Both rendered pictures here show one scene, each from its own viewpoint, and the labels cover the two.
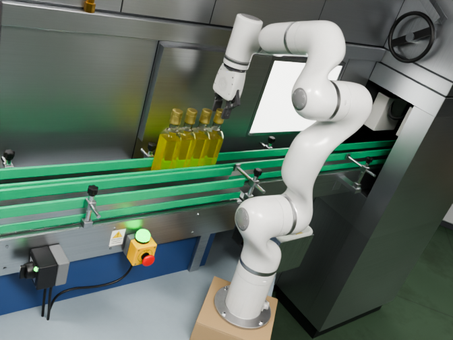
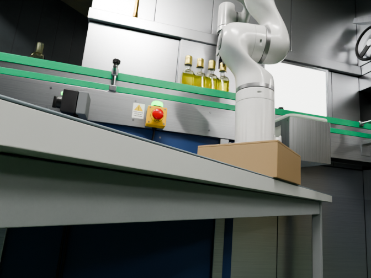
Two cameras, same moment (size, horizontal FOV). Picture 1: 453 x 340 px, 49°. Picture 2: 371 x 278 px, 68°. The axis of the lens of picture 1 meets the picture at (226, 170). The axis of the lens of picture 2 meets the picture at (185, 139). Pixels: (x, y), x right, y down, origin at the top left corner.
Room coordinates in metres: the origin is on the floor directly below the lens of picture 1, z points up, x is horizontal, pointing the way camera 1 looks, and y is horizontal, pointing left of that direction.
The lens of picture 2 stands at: (0.42, -0.44, 0.69)
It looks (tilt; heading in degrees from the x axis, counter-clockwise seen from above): 11 degrees up; 32
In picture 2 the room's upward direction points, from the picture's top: 5 degrees clockwise
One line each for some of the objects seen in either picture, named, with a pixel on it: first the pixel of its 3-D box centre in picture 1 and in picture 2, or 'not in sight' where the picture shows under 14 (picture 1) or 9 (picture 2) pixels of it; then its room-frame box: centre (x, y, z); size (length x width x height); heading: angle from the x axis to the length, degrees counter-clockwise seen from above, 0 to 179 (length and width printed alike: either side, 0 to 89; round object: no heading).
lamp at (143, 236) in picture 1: (143, 235); (157, 105); (1.19, 0.17, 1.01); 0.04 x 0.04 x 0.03
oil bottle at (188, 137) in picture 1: (179, 156); (197, 94); (1.47, 0.16, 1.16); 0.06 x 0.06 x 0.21; 44
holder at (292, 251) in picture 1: (267, 231); (287, 145); (1.56, -0.22, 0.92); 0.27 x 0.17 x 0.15; 44
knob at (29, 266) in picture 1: (26, 270); (58, 102); (0.95, 0.41, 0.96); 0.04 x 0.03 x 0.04; 44
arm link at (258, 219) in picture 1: (261, 233); (245, 59); (1.21, -0.15, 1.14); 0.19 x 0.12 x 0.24; 128
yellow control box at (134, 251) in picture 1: (139, 249); (155, 118); (1.19, 0.17, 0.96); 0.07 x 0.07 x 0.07; 44
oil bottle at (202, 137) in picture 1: (193, 155); (209, 95); (1.51, 0.12, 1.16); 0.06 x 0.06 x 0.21; 44
